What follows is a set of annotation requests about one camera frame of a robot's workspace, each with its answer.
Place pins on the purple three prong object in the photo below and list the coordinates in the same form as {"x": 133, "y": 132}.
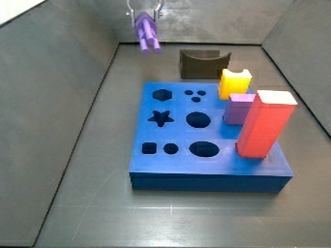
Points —
{"x": 146, "y": 30}

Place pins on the small purple block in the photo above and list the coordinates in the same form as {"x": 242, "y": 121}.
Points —
{"x": 238, "y": 107}

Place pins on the blue shape sorter block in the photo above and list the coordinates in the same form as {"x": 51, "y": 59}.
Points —
{"x": 185, "y": 145}

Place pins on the yellow notched block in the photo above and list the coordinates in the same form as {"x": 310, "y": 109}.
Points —
{"x": 234, "y": 83}

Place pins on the tall red block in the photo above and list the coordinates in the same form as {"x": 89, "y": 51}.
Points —
{"x": 270, "y": 112}

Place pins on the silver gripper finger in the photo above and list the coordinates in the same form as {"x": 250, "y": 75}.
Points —
{"x": 158, "y": 9}
{"x": 131, "y": 13}

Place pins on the black curved fixture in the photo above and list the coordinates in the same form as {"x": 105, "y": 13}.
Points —
{"x": 202, "y": 64}

